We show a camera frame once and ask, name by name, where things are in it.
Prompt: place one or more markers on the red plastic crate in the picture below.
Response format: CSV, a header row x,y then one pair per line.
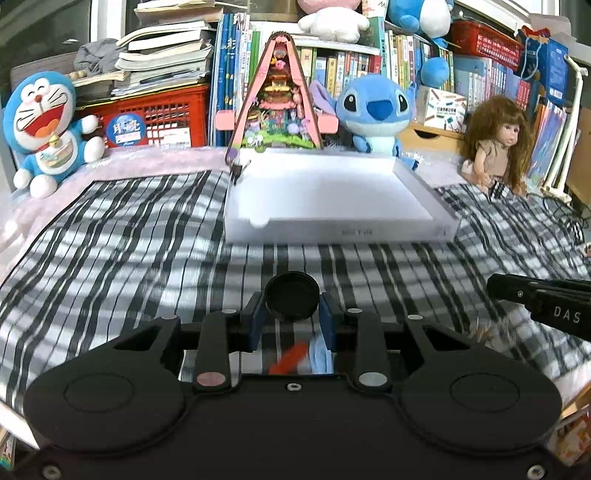
x,y
173,117

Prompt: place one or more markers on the Doraemon plush toy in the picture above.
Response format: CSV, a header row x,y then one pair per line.
x,y
39,123

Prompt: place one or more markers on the white cardboard box tray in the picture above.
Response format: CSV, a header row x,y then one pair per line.
x,y
290,196

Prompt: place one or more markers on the white printed cardboard box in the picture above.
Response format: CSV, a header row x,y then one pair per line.
x,y
440,109

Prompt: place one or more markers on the red basket on shelf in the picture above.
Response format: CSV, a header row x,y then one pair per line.
x,y
472,38

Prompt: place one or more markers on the black white plaid cloth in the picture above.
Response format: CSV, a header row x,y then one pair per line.
x,y
128,251

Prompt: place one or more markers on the light blue plastic clip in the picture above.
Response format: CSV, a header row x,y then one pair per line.
x,y
320,357

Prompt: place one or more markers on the stack of papers and books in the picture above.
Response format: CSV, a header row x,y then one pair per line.
x,y
174,44

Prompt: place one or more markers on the wooden drawer unit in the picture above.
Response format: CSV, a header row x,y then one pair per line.
x,y
418,137

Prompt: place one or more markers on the brown haired baby doll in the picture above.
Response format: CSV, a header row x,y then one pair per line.
x,y
496,149

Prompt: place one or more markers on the blue white plush toy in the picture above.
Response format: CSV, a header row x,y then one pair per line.
x,y
431,20

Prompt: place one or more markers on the small binder clip on box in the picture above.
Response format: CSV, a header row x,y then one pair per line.
x,y
236,168

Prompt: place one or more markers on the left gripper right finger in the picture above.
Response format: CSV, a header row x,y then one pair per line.
x,y
359,336

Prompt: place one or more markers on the pink white bunny plush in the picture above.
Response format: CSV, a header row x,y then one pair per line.
x,y
333,20

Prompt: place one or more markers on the pink triangular diorama house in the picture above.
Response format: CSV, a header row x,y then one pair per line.
x,y
277,110

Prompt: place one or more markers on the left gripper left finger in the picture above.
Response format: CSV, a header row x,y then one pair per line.
x,y
222,333

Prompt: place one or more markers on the blue Stitch plush toy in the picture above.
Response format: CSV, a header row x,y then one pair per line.
x,y
375,110

